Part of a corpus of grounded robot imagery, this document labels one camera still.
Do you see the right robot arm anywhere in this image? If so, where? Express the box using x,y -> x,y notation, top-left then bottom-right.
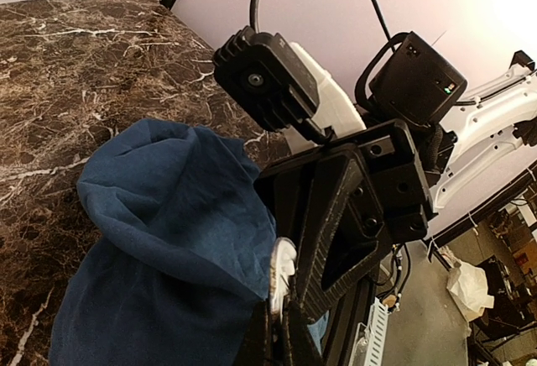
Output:
256,33 -> 536,322

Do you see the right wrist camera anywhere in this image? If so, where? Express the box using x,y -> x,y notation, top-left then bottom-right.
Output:
211,24 -> 366,149

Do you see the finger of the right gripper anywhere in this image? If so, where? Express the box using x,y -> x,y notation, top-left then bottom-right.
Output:
255,154 -> 319,257
295,147 -> 391,318

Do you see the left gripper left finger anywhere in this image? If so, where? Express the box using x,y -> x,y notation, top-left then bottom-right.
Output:
242,298 -> 289,366

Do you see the black front rail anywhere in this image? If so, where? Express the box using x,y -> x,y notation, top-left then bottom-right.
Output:
321,264 -> 380,366

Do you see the white crumpled plastic bag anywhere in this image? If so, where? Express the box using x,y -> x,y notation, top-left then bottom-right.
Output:
446,260 -> 495,322

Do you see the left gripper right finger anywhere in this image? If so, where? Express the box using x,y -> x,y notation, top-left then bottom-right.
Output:
284,300 -> 323,366

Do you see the blue garment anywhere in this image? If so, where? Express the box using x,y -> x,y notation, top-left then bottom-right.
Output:
48,117 -> 332,366

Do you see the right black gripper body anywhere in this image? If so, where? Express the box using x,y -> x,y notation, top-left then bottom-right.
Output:
326,119 -> 433,243

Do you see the white slotted cable duct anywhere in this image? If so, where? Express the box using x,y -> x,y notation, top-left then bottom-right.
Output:
363,298 -> 390,366

